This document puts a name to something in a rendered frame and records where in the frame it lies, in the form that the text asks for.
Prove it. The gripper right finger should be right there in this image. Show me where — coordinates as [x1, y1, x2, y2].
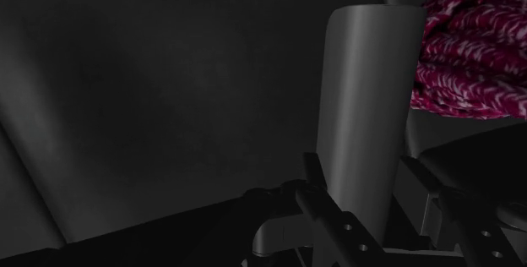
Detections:
[401, 155, 524, 267]

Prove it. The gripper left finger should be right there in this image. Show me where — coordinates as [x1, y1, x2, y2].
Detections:
[0, 152, 388, 267]

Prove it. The red white patterned cloth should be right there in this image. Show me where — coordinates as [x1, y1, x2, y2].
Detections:
[410, 0, 527, 121]

